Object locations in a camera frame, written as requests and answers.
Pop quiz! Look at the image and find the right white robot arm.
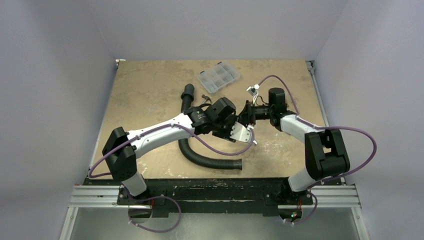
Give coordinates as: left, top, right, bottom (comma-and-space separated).
238, 87, 350, 204

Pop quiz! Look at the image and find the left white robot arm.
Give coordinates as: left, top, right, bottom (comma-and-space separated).
102, 97, 254, 205

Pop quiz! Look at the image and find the clear plastic organizer box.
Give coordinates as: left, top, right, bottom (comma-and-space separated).
197, 61, 241, 94

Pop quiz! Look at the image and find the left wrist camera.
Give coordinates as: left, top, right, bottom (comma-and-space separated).
229, 122, 257, 145

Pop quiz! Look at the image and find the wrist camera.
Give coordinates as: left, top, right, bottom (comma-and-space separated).
246, 84, 260, 106
229, 122, 257, 145

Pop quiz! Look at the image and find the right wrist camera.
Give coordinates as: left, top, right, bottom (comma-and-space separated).
246, 84, 260, 106

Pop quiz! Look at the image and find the black corrugated hose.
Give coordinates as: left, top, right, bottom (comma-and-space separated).
178, 83, 244, 171

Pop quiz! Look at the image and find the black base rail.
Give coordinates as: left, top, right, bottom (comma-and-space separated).
82, 177, 344, 220

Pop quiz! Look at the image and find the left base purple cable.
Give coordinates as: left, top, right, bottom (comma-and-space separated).
124, 188, 182, 233

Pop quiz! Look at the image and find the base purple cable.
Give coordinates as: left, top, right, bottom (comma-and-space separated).
124, 188, 182, 233
279, 192, 320, 227

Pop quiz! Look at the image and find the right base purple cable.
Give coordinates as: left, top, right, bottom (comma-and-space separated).
279, 192, 320, 227

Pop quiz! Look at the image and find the aluminium frame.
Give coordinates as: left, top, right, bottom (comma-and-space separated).
60, 185, 370, 240

